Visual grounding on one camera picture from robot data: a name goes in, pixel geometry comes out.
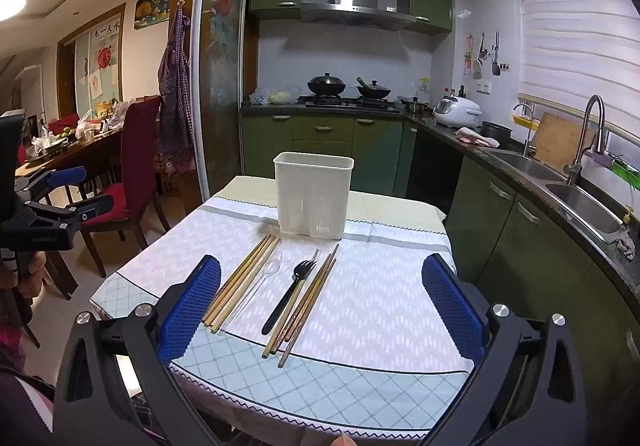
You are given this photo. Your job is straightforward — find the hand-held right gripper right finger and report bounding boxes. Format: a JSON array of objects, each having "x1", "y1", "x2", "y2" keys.
[{"x1": 421, "y1": 253, "x2": 586, "y2": 446}]

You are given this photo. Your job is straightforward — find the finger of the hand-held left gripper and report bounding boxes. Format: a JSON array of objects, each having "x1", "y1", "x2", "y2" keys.
[
  {"x1": 14, "y1": 167, "x2": 87, "y2": 201},
  {"x1": 22, "y1": 195, "x2": 115, "y2": 227}
]

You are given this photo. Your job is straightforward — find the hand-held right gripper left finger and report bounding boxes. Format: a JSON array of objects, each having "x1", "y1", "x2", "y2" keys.
[{"x1": 52, "y1": 255, "x2": 236, "y2": 446}]

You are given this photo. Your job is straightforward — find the clear plastic spoon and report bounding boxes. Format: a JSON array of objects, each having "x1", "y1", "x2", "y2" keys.
[{"x1": 225, "y1": 252, "x2": 284, "y2": 329}]

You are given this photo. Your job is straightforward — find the black plastic fork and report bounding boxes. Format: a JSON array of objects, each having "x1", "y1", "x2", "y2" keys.
[{"x1": 261, "y1": 260, "x2": 312, "y2": 335}]

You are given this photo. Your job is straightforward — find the white slotted utensil holder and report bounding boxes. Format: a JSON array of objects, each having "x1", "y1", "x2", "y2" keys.
[{"x1": 273, "y1": 151, "x2": 355, "y2": 240}]

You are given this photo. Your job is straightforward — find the person's left hand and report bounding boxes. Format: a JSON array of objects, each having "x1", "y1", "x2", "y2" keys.
[{"x1": 20, "y1": 253, "x2": 48, "y2": 299}]

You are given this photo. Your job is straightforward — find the fruit plate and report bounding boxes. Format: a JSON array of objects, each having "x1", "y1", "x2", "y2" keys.
[{"x1": 29, "y1": 125, "x2": 72, "y2": 158}]

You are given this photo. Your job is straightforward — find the wooden dining table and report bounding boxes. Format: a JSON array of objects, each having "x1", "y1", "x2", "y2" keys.
[{"x1": 15, "y1": 123, "x2": 127, "y2": 194}]

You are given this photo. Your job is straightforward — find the white patterned tablecloth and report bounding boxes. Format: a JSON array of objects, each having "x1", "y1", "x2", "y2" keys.
[{"x1": 90, "y1": 175, "x2": 476, "y2": 443}]

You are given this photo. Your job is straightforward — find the red upholstered wooden chair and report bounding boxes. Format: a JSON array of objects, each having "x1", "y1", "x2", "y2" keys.
[{"x1": 79, "y1": 95, "x2": 174, "y2": 278}]

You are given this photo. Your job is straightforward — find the green sink-side lower cabinets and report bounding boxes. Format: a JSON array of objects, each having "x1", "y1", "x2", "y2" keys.
[{"x1": 444, "y1": 155, "x2": 640, "y2": 432}]

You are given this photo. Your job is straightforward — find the checked hanging apron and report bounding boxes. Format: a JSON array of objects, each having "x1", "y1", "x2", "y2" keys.
[{"x1": 154, "y1": 1, "x2": 199, "y2": 175}]

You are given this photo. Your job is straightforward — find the steel sink basin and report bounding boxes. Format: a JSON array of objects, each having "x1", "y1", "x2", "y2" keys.
[
  {"x1": 545, "y1": 181, "x2": 627, "y2": 243},
  {"x1": 492, "y1": 150, "x2": 566, "y2": 183}
]

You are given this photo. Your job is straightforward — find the pink kitchen rag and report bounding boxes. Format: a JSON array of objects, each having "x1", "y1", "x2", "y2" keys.
[{"x1": 454, "y1": 127, "x2": 501, "y2": 148}]

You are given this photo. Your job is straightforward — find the black cooking pot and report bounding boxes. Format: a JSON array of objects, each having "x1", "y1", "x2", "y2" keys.
[{"x1": 481, "y1": 121, "x2": 515, "y2": 148}]

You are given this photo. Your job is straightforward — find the round ceiling lamp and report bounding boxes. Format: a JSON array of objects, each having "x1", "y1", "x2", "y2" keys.
[{"x1": 0, "y1": 0, "x2": 29, "y2": 22}]

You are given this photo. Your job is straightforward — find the glass sliding door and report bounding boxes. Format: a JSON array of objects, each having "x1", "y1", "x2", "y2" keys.
[{"x1": 194, "y1": 0, "x2": 259, "y2": 207}]

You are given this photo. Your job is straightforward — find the white rice cooker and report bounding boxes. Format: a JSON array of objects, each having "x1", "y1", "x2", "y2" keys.
[{"x1": 432, "y1": 95, "x2": 485, "y2": 129}]

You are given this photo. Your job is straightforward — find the small steel faucet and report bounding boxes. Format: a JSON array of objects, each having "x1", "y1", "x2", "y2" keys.
[{"x1": 512, "y1": 103, "x2": 535, "y2": 158}]

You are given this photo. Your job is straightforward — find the wooden cutting board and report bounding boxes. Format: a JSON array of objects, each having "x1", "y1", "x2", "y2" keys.
[{"x1": 532, "y1": 113, "x2": 599, "y2": 168}]

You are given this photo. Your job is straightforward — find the small lidded pot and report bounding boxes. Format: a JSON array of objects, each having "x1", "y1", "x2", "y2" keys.
[{"x1": 400, "y1": 96, "x2": 431, "y2": 117}]

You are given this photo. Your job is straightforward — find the green stove-side lower cabinets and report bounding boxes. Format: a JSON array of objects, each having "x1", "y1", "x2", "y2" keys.
[{"x1": 240, "y1": 113, "x2": 417, "y2": 198}]

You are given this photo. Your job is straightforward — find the green sponge holder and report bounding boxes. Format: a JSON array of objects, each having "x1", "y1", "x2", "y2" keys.
[{"x1": 612, "y1": 157, "x2": 640, "y2": 190}]

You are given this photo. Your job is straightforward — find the tall steel faucet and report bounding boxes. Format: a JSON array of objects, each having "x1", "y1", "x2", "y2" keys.
[{"x1": 563, "y1": 95, "x2": 609, "y2": 186}]

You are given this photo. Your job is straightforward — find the gas stove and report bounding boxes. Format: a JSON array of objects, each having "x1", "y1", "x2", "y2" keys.
[{"x1": 299, "y1": 95, "x2": 404, "y2": 113}]

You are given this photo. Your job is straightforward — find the plastic bag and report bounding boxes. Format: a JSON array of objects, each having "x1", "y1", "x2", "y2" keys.
[{"x1": 249, "y1": 85, "x2": 304, "y2": 106}]

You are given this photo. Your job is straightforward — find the hanging kitchen spatula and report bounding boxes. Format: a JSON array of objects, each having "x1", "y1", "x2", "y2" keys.
[{"x1": 472, "y1": 32, "x2": 486, "y2": 80}]

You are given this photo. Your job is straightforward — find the black lidded wok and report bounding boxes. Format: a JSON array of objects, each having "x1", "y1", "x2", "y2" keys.
[{"x1": 306, "y1": 72, "x2": 347, "y2": 98}]

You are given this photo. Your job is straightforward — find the white window blind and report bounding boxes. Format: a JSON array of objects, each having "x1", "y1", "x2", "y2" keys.
[{"x1": 506, "y1": 0, "x2": 640, "y2": 149}]

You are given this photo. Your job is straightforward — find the wall calendar poster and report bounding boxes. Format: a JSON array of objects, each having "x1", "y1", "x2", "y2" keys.
[{"x1": 134, "y1": 0, "x2": 174, "y2": 31}]

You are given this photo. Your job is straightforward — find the black wok with handle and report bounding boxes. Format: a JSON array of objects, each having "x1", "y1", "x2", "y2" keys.
[{"x1": 355, "y1": 76, "x2": 394, "y2": 102}]

